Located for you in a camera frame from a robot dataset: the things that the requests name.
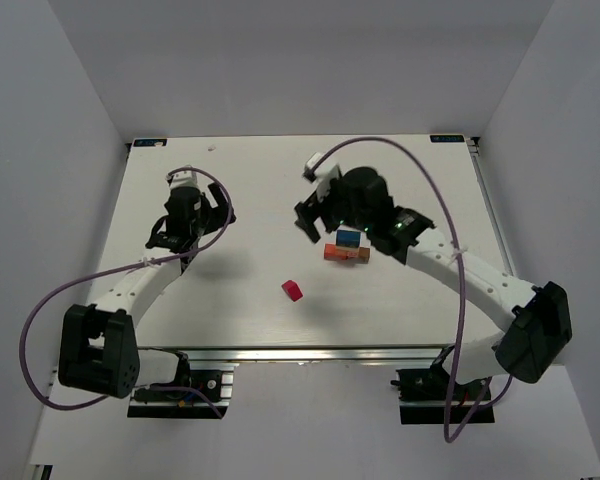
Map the blue rectangular block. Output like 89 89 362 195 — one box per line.
336 229 361 249

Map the red-orange rectangular block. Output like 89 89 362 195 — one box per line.
323 243 347 261

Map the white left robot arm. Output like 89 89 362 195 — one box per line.
58 181 235 398

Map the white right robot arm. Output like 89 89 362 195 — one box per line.
295 165 572 385

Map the brown rectangular block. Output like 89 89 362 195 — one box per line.
358 247 371 264

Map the red roof-shaped block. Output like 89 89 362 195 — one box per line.
281 280 303 302

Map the blue label left corner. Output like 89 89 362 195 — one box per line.
132 138 167 148

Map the blue label corner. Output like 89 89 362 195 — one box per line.
429 134 465 143
132 138 167 148

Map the blue label right corner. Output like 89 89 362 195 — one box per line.
429 134 465 143

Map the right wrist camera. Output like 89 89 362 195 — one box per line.
302 152 342 202

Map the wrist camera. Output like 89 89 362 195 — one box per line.
302 152 342 202
166 169 198 190

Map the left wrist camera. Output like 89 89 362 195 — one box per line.
166 169 198 190

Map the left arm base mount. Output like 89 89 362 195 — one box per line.
127 351 237 420

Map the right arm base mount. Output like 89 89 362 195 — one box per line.
390 369 495 425

